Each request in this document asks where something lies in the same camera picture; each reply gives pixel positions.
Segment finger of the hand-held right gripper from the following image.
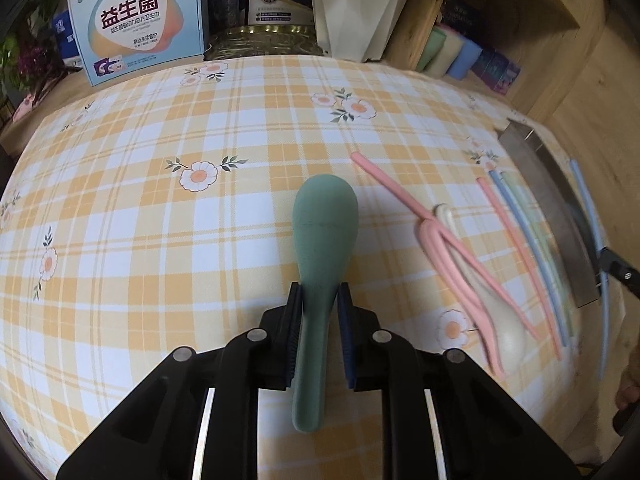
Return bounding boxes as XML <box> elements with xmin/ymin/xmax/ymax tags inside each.
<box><xmin>597</xmin><ymin>246</ymin><xmax>640</xmax><ymax>302</ymax></box>

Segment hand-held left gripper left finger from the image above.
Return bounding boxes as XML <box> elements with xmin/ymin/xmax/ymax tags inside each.
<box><xmin>55</xmin><ymin>282</ymin><xmax>304</xmax><ymax>480</ymax></box>

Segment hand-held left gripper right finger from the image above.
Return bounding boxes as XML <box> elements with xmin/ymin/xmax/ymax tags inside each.
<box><xmin>337</xmin><ymin>282</ymin><xmax>584</xmax><ymax>480</ymax></box>

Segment green spoon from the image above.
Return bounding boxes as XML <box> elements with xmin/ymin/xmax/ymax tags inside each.
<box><xmin>291</xmin><ymin>174</ymin><xmax>360</xmax><ymax>434</ymax></box>

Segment metal utensil tray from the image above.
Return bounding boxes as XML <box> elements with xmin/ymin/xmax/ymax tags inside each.
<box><xmin>497</xmin><ymin>117</ymin><xmax>602</xmax><ymax>310</ymax></box>

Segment cream spoon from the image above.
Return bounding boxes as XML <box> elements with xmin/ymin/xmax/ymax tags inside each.
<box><xmin>433</xmin><ymin>203</ymin><xmax>528</xmax><ymax>374</ymax></box>

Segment pink chopstick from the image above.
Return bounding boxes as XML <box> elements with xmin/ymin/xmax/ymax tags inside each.
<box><xmin>351</xmin><ymin>152</ymin><xmax>542</xmax><ymax>342</ymax></box>
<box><xmin>477</xmin><ymin>177</ymin><xmax>564</xmax><ymax>361</ymax></box>

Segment person's right hand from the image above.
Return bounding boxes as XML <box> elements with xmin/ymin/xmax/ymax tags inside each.
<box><xmin>614</xmin><ymin>345</ymin><xmax>640</xmax><ymax>412</ymax></box>

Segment green chopstick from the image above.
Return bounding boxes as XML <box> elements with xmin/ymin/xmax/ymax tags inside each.
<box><xmin>501</xmin><ymin>173</ymin><xmax>573</xmax><ymax>332</ymax></box>

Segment purple blue box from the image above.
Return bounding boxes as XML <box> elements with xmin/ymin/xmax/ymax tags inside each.
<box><xmin>470</xmin><ymin>49</ymin><xmax>521</xmax><ymax>96</ymax></box>

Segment wooden shelf unit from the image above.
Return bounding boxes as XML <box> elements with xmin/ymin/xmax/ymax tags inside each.
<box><xmin>385</xmin><ymin>0</ymin><xmax>607</xmax><ymax>127</ymax></box>

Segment green cup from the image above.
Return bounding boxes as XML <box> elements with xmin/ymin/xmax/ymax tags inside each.
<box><xmin>415</xmin><ymin>27</ymin><xmax>449</xmax><ymax>74</ymax></box>

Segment gold green tin tray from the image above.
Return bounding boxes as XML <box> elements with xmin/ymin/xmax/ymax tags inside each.
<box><xmin>202</xmin><ymin>25</ymin><xmax>327</xmax><ymax>62</ymax></box>

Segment red roses in white vase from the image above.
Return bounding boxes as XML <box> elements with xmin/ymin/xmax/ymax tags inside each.
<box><xmin>302</xmin><ymin>0</ymin><xmax>451</xmax><ymax>64</ymax></box>

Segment dark purple cylinder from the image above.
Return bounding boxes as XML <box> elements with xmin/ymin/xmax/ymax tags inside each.
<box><xmin>207</xmin><ymin>0</ymin><xmax>242</xmax><ymax>37</ymax></box>

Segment light blue tissue box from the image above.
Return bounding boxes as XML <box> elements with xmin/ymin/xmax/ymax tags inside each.
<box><xmin>67</xmin><ymin>0</ymin><xmax>205</xmax><ymax>87</ymax></box>

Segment blue and white box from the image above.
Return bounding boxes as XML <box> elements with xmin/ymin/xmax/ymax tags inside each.
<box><xmin>52</xmin><ymin>7</ymin><xmax>84</xmax><ymax>69</ymax></box>

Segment pink blossom flower arrangement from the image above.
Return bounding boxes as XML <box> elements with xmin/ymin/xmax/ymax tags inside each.
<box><xmin>0</xmin><ymin>0</ymin><xmax>113</xmax><ymax>111</ymax></box>

